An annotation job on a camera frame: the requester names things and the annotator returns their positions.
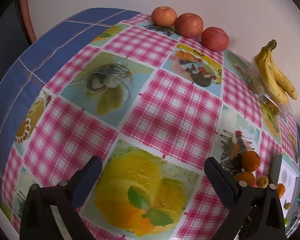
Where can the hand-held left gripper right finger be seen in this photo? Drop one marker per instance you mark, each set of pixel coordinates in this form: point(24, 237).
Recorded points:
point(220, 183)

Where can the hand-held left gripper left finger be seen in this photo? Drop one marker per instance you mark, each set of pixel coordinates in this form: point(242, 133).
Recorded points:
point(83, 185)

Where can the orange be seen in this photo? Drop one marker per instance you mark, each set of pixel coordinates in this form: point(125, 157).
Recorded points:
point(281, 190)
point(245, 178)
point(250, 160)

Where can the teal white shallow tray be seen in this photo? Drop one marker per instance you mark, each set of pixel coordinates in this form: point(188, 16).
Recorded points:
point(288, 177)

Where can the small yellow-orange fruit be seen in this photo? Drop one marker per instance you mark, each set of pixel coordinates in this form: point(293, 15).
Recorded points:
point(287, 205)

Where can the green oval fruit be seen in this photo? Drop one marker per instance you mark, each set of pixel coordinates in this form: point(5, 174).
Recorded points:
point(286, 221)

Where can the small brown round fruit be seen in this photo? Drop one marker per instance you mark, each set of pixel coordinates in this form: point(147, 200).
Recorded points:
point(262, 181)

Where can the pink checkered printed tablecloth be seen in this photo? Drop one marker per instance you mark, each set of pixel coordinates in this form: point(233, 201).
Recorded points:
point(177, 100)

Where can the clear plastic clamshell container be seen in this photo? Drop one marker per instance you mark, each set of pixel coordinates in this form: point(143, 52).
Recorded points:
point(258, 86)

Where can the yellow spotted banana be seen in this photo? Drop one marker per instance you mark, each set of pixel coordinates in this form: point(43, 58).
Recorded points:
point(286, 83)
point(267, 72)

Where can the blue tablecloth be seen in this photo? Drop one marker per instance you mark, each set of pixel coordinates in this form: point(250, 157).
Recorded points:
point(27, 60)

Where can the pale red apple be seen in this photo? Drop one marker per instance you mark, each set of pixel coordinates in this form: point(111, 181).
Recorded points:
point(163, 16)

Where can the reddish wooden chair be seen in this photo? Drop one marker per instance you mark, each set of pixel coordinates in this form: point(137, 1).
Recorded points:
point(27, 17)

